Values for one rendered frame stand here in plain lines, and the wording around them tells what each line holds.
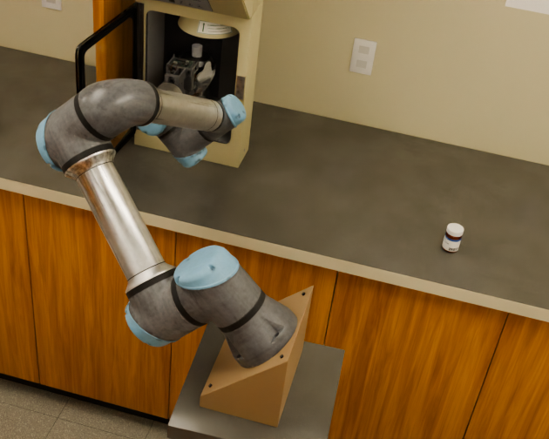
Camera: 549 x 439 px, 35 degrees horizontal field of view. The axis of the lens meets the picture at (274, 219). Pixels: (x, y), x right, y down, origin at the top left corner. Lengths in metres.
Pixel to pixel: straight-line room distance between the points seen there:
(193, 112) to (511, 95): 1.15
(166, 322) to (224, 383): 0.17
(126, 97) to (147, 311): 0.43
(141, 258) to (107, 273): 0.79
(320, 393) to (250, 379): 0.22
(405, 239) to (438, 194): 0.26
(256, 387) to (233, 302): 0.18
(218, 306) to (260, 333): 0.10
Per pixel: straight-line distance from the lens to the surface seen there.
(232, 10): 2.23
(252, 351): 1.71
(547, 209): 2.62
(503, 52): 2.69
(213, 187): 2.42
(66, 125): 1.80
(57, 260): 2.60
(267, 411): 1.78
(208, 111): 1.99
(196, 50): 2.37
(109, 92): 1.77
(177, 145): 2.13
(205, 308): 1.69
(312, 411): 1.85
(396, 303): 2.32
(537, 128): 2.80
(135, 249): 1.76
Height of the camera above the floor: 2.33
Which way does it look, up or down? 37 degrees down
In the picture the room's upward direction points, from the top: 7 degrees clockwise
